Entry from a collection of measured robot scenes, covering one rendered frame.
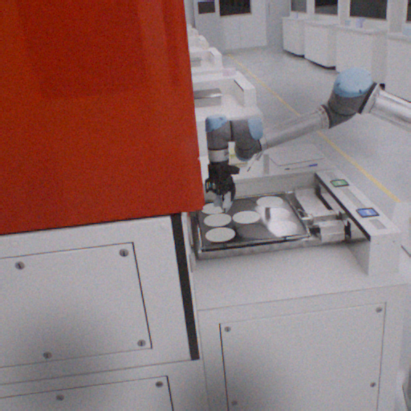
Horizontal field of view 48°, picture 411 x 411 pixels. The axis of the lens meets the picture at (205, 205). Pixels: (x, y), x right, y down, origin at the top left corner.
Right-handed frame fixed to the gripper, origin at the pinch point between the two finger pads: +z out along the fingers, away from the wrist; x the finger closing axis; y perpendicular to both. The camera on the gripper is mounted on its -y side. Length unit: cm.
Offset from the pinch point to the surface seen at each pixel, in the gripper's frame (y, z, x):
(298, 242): 2.2, 7.4, 29.0
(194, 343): 63, 4, 26
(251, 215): -0.9, 1.6, 10.0
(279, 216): -4.0, 1.7, 19.7
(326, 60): -828, 70, -230
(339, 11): -836, -21, -208
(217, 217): 4.8, 1.5, -0.9
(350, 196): -16.6, -4.0, 41.1
